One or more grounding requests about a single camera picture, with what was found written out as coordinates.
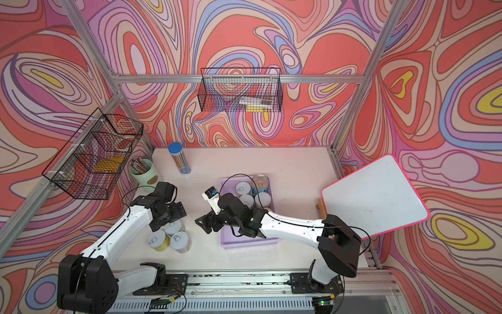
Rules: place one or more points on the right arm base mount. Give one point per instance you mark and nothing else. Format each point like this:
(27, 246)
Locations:
(303, 283)

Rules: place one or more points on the black wire basket wall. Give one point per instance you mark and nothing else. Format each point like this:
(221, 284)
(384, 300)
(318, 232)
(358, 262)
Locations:
(221, 88)
(91, 162)

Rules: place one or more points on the silver pull-tab can front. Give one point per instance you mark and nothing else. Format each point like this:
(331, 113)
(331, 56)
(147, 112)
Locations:
(181, 242)

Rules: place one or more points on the green cup with pencils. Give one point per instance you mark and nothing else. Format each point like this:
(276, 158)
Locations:
(145, 173)

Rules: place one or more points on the black wire basket back wall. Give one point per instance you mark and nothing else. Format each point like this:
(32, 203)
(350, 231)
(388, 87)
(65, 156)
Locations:
(221, 88)

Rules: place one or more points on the orange label pull-tab can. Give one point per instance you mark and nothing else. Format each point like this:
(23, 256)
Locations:
(243, 188)

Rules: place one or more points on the clear tube blue lid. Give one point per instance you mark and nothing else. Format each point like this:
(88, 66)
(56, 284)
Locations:
(176, 151)

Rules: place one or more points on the black wire basket left wall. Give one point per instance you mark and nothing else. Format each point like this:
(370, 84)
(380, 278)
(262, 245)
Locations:
(91, 162)

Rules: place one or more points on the large blue label can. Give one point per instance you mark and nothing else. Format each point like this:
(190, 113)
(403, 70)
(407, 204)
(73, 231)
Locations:
(260, 183)

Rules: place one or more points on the yellow label pull-tab can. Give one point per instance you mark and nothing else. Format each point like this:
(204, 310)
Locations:
(158, 241)

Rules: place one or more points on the aluminium rail front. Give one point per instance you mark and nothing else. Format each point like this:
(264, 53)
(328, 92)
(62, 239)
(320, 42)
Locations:
(265, 292)

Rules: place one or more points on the orange can plastic lid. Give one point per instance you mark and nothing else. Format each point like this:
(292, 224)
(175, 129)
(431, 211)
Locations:
(263, 200)

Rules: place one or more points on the white board pink frame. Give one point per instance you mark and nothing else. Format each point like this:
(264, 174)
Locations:
(376, 199)

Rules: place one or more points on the wooden board stand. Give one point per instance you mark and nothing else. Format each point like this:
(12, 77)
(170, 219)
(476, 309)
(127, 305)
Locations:
(322, 209)

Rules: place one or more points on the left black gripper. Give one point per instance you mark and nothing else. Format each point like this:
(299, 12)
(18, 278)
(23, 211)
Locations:
(176, 214)

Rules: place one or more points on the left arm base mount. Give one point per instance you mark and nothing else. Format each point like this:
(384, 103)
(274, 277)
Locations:
(165, 283)

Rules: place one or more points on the purple plastic perforated basket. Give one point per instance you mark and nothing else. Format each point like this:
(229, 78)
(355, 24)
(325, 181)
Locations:
(227, 239)

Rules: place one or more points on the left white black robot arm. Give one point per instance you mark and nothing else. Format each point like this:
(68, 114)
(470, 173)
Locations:
(86, 282)

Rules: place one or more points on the items in back basket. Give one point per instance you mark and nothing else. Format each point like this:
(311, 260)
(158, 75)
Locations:
(255, 105)

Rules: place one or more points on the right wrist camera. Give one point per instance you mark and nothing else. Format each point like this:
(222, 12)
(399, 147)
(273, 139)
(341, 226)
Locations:
(212, 196)

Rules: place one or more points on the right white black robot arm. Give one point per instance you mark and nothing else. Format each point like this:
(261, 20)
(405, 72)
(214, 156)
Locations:
(338, 244)

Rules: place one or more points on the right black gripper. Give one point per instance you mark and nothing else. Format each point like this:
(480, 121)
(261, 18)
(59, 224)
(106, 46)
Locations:
(206, 220)

